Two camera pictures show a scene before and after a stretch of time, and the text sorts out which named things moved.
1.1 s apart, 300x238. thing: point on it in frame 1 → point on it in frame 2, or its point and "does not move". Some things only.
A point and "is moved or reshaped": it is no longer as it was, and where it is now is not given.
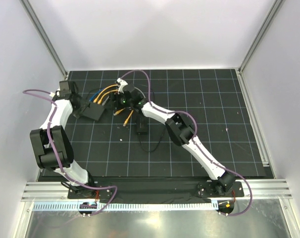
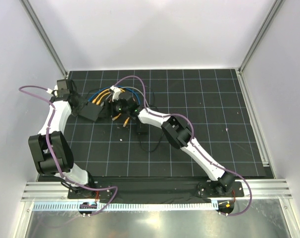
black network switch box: x=94 y=110 does not move
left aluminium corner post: x=45 y=36 does not move
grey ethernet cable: x=104 y=102 is moved or reshaped
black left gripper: x=78 y=113 does not move
